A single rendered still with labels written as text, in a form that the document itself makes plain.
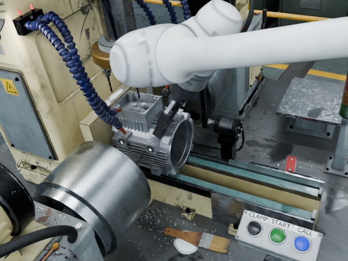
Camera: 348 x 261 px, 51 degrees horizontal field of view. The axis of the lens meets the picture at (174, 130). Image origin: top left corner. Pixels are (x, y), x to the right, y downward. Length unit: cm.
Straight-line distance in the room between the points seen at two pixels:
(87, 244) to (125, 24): 53
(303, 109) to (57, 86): 87
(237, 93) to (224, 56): 89
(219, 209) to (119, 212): 36
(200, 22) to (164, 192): 63
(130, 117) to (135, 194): 27
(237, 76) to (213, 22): 71
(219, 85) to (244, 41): 70
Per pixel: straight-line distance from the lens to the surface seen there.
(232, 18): 76
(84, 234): 77
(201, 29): 76
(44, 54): 109
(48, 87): 110
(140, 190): 94
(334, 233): 120
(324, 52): 60
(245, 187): 119
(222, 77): 132
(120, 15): 96
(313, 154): 143
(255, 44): 59
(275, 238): 83
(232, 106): 152
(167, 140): 104
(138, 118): 108
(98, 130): 110
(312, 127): 153
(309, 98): 151
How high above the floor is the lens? 174
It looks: 37 degrees down
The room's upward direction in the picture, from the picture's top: 8 degrees counter-clockwise
